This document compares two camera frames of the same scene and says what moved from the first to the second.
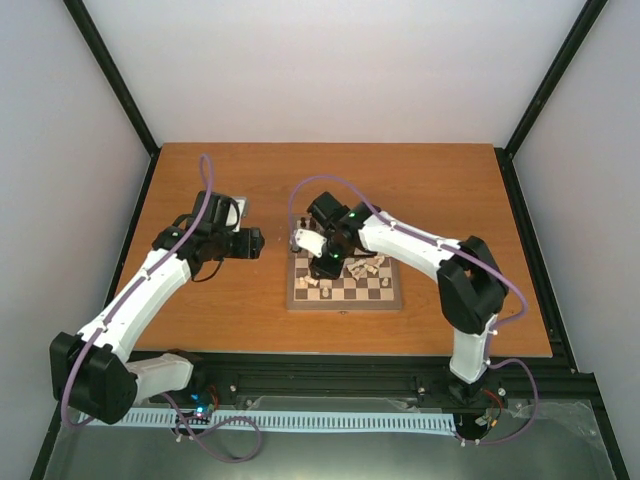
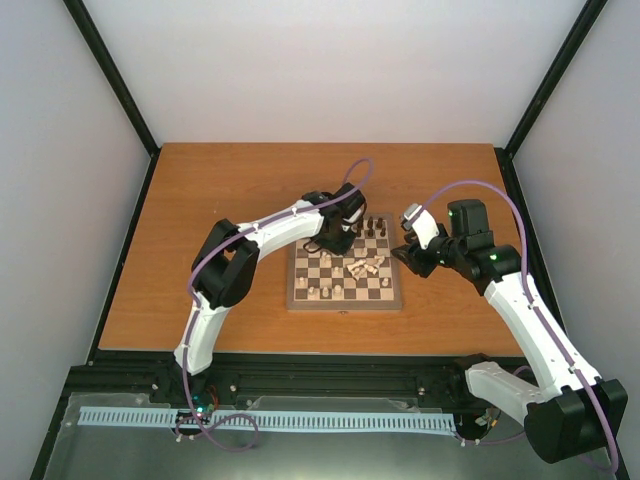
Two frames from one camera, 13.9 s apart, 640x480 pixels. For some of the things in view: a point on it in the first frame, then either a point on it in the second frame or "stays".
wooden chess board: (369, 282) stays
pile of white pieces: (371, 264) stays
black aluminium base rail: (386, 379) stays
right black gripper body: (335, 267) to (427, 266)
